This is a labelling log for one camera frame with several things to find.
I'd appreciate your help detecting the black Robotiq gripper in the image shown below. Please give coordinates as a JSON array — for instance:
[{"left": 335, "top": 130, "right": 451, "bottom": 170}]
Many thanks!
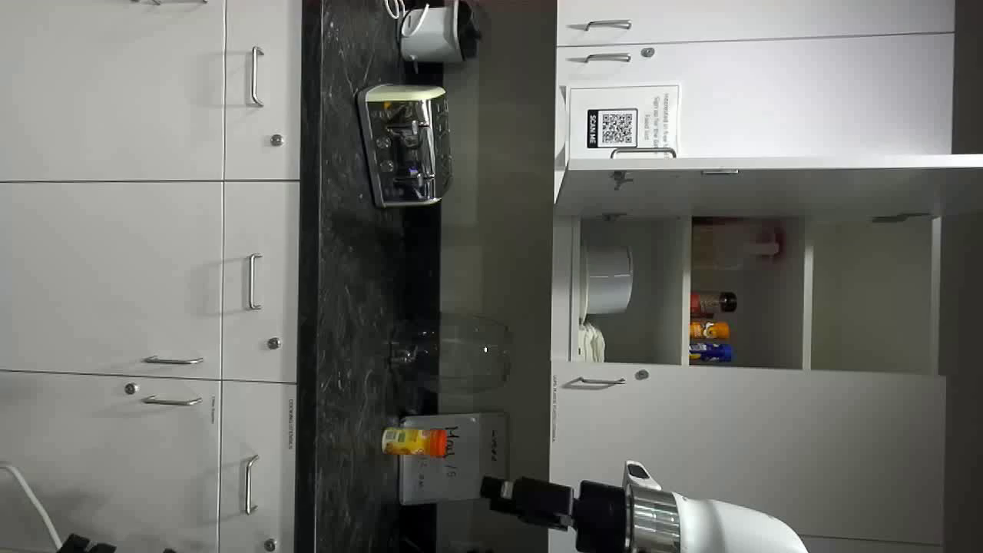
[{"left": 478, "top": 473, "right": 631, "bottom": 553}]

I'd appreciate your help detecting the white cabinet door with lock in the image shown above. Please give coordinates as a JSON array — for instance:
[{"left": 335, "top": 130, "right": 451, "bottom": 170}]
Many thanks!
[{"left": 551, "top": 362, "right": 949, "bottom": 547}]

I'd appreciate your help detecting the white base cabinet door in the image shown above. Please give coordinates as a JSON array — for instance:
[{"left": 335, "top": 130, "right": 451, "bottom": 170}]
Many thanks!
[
  {"left": 0, "top": 372, "right": 223, "bottom": 553},
  {"left": 0, "top": 0, "right": 227, "bottom": 184},
  {"left": 0, "top": 182, "right": 227, "bottom": 377}
]

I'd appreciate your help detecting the white cabinet door with notice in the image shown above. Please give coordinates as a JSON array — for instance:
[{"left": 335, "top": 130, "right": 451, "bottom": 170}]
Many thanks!
[{"left": 556, "top": 33, "right": 959, "bottom": 160}]

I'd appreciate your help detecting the plain white cabinet door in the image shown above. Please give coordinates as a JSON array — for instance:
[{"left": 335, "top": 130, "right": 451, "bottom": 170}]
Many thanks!
[{"left": 556, "top": 0, "right": 959, "bottom": 42}]

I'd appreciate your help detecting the white box appliance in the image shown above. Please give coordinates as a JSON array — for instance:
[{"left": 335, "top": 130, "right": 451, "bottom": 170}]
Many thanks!
[{"left": 398, "top": 413, "right": 510, "bottom": 507}]

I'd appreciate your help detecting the blue bottle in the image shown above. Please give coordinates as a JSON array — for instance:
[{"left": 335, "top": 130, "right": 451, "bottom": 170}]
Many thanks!
[{"left": 688, "top": 341, "right": 737, "bottom": 370}]

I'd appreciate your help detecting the white pot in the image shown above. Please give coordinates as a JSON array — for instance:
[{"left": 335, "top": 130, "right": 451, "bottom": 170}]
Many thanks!
[{"left": 581, "top": 244, "right": 638, "bottom": 320}]

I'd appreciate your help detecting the white drawer front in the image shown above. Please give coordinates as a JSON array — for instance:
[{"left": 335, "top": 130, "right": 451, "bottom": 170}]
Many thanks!
[
  {"left": 221, "top": 0, "right": 304, "bottom": 184},
  {"left": 221, "top": 182, "right": 304, "bottom": 383},
  {"left": 217, "top": 377, "right": 302, "bottom": 553}
]

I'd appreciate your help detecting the white QR code notice paper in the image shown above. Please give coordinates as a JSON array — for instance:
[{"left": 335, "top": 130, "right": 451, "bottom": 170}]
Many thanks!
[{"left": 564, "top": 82, "right": 685, "bottom": 160}]

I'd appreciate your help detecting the black device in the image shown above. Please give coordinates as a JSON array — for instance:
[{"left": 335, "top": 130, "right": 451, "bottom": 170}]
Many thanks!
[{"left": 57, "top": 532, "right": 117, "bottom": 553}]

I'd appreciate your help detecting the white electric kettle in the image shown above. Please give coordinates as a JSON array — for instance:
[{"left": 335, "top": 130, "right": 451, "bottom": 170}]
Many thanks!
[{"left": 398, "top": 0, "right": 484, "bottom": 68}]

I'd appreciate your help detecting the steel cabinet door handle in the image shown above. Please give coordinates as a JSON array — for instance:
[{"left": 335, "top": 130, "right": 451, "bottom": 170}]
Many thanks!
[
  {"left": 564, "top": 49, "right": 637, "bottom": 68},
  {"left": 564, "top": 14, "right": 637, "bottom": 37},
  {"left": 559, "top": 374, "right": 628, "bottom": 392}
]

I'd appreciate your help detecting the steel drawer handle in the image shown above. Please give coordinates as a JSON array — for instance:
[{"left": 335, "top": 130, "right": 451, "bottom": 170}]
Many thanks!
[
  {"left": 241, "top": 248, "right": 266, "bottom": 316},
  {"left": 238, "top": 451, "right": 265, "bottom": 520},
  {"left": 244, "top": 42, "right": 272, "bottom": 112}
]

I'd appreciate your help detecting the white wall cabinet carcass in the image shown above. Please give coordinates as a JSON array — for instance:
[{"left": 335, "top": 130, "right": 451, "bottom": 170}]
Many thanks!
[{"left": 551, "top": 210, "right": 947, "bottom": 377}]

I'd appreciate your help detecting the white cable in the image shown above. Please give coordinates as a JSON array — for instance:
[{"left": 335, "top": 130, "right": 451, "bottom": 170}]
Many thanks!
[{"left": 0, "top": 462, "right": 68, "bottom": 553}]

